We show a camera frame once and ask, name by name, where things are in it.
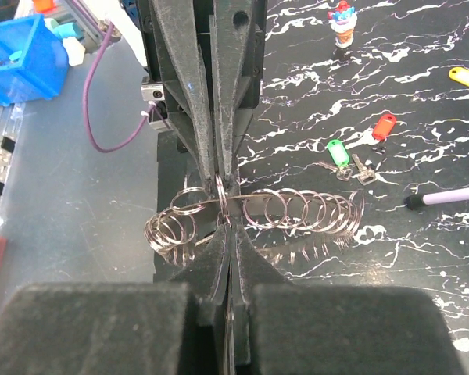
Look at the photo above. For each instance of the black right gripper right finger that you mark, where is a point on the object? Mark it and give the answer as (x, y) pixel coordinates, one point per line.
(283, 328)

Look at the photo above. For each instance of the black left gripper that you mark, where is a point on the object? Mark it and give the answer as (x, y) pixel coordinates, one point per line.
(208, 57)

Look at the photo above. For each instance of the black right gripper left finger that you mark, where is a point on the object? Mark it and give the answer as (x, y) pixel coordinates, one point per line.
(173, 327)

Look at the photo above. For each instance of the plain silver key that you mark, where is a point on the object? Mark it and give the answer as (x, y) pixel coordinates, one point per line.
(365, 175)

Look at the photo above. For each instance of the white plastic block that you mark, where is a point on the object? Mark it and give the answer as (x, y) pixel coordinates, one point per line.
(75, 51)

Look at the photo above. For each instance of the teal plastic object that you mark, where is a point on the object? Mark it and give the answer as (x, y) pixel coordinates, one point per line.
(65, 30)

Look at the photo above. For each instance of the orange plastic object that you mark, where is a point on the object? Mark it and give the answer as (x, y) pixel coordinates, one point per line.
(43, 6)

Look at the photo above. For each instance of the white perforated music stand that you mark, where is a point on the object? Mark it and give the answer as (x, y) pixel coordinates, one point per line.
(418, 201)

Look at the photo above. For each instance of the blue bin left side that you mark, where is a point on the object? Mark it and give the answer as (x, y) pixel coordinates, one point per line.
(33, 61)

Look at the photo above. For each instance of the key with green tag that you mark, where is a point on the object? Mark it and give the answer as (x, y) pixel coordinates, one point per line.
(340, 158)

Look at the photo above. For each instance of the key with red tag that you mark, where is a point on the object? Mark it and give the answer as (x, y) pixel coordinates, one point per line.
(382, 130)

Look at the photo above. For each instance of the key with yellow tag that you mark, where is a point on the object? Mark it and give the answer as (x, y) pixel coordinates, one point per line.
(460, 75)

